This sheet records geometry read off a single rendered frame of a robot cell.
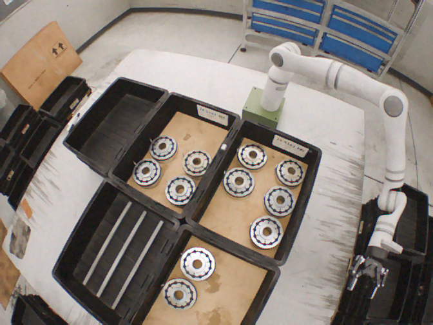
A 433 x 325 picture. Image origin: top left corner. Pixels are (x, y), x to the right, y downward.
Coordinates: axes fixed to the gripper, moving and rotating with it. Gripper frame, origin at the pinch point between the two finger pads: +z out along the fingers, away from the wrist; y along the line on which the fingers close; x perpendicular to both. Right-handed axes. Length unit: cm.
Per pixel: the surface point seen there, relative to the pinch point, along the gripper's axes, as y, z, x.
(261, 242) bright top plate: 34.6, -1.3, -7.9
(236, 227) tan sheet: 43.5, -1.7, -11.6
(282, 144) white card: 43, -34, -9
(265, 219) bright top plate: 36.8, -8.0, -8.8
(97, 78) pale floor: 270, -69, -113
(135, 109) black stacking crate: 105, -22, -17
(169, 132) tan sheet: 83, -20, -15
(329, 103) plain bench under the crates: 28, -85, -32
